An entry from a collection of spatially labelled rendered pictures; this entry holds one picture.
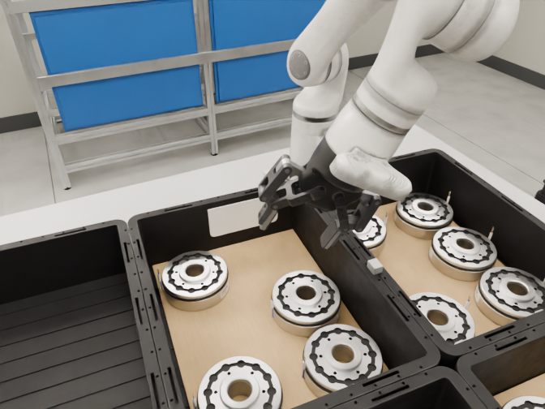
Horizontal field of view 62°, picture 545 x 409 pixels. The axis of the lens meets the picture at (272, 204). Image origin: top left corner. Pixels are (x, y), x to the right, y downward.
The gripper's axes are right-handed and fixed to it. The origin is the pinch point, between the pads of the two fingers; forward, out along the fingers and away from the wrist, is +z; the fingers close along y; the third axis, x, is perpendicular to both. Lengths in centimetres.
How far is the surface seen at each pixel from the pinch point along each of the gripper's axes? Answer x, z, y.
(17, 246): -5.9, 23.0, 32.8
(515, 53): -296, 3, -243
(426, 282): -2.8, 4.6, -27.1
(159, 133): -211, 133, 2
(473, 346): 15.4, -4.5, -18.9
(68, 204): -46, 52, 31
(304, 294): -0.4, 11.7, -8.0
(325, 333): 7.8, 9.2, -8.7
